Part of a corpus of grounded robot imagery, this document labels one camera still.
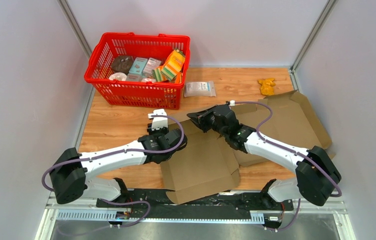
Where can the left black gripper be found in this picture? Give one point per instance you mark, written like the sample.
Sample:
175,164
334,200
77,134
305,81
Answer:
151,132

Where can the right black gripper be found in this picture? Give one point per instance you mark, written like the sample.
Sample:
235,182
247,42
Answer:
200,118

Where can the white plastic pouch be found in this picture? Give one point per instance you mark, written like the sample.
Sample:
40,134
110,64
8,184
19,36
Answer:
200,89

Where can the cardboard box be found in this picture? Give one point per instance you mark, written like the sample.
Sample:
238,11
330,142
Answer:
206,166

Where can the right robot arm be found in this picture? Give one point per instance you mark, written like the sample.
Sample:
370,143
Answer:
316,177

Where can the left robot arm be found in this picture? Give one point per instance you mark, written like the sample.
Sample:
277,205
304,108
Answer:
76,175

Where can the grey pink small box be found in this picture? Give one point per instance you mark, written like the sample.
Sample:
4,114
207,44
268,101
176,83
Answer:
150,66

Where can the teal small box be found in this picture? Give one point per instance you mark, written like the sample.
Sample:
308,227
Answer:
138,65

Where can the red plastic basket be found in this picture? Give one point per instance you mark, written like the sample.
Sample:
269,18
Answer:
137,90

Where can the striped sponge pack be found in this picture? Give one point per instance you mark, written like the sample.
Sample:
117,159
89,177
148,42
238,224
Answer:
173,64

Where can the green striped sponge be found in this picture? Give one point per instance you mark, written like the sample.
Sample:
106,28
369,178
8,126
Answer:
158,74

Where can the yellow toy figure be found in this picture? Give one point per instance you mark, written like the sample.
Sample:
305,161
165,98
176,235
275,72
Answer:
267,86

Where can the white round container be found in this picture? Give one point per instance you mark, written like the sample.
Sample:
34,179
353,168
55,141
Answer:
118,76

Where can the right flat cardboard sheet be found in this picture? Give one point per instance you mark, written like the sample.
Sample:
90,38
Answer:
294,122

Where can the brown round packet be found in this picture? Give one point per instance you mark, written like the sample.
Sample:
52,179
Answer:
122,64

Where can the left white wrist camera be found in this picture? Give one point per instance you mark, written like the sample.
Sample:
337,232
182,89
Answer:
159,124

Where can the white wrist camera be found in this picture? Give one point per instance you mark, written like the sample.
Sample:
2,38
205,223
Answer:
159,124
231,103

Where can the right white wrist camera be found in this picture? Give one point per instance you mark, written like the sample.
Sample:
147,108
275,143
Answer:
231,103

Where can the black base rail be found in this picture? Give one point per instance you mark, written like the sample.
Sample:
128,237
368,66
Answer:
229,207

